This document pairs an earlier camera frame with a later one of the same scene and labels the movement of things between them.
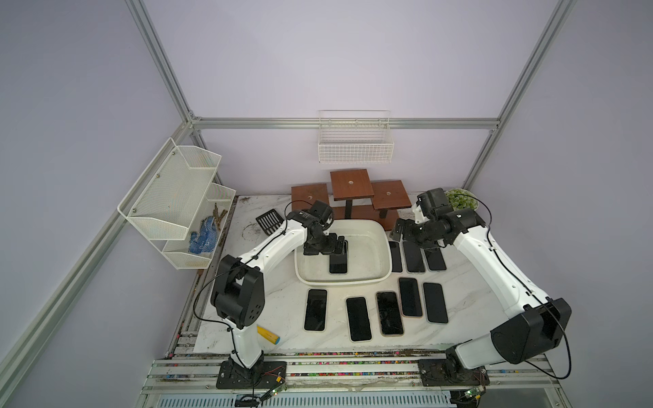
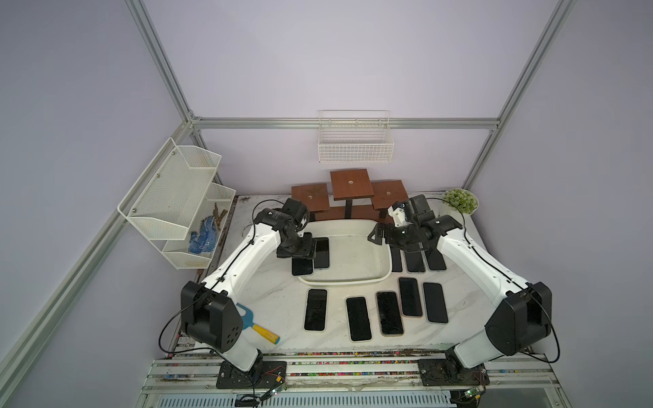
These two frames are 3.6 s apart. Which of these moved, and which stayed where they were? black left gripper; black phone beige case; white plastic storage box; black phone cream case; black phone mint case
Moved: black left gripper; black phone mint case
Stayed: black phone cream case; black phone beige case; white plastic storage box
